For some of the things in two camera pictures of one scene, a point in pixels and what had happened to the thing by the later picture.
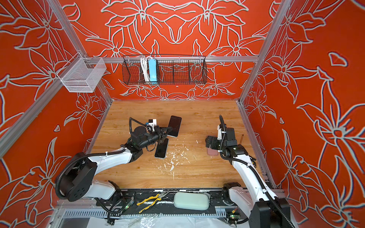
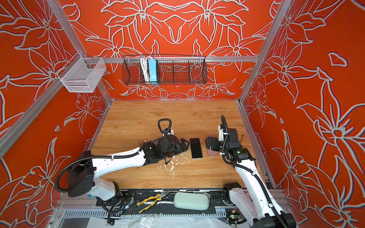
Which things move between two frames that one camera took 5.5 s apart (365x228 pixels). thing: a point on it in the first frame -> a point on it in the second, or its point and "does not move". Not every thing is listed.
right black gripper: (208, 142) does not move
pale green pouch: (191, 200) does not move
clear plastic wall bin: (82, 75) does not move
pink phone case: (211, 151) does not move
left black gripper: (160, 134) -> (185, 146)
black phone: (175, 122) -> (196, 148)
